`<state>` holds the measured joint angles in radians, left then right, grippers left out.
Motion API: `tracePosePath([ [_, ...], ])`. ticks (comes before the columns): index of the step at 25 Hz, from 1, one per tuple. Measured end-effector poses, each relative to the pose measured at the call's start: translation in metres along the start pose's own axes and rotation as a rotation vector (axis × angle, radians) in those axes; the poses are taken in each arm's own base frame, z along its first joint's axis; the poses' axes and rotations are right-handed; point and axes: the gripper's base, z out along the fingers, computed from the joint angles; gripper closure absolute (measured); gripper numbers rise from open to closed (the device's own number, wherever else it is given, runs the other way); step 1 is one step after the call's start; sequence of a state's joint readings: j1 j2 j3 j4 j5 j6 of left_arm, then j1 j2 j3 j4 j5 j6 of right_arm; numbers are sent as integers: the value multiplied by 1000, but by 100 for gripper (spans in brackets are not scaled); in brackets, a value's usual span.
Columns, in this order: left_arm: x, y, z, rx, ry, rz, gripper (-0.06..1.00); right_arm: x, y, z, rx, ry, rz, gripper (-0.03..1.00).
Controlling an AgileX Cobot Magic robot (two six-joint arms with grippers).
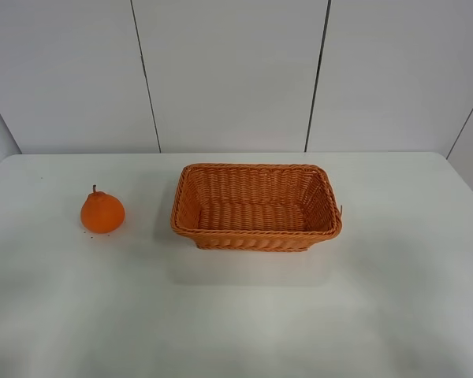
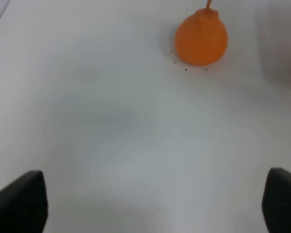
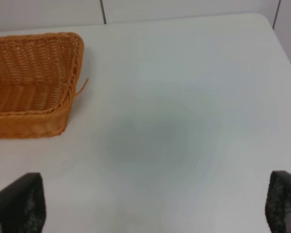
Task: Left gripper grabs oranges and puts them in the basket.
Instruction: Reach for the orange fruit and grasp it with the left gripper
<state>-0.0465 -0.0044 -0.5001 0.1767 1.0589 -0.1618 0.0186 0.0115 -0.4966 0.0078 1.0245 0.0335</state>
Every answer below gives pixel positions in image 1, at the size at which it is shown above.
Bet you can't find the orange with stem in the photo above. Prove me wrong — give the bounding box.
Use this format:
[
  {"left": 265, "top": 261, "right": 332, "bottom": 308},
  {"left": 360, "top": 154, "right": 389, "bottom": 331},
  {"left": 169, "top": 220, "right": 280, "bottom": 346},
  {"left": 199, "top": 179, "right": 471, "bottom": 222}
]
[{"left": 80, "top": 184, "right": 125, "bottom": 234}]

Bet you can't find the orange wicker basket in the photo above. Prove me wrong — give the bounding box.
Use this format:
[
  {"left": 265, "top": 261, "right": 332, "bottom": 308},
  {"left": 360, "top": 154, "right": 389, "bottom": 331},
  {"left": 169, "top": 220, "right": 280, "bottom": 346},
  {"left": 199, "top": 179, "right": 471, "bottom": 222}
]
[{"left": 170, "top": 163, "right": 342, "bottom": 252}]

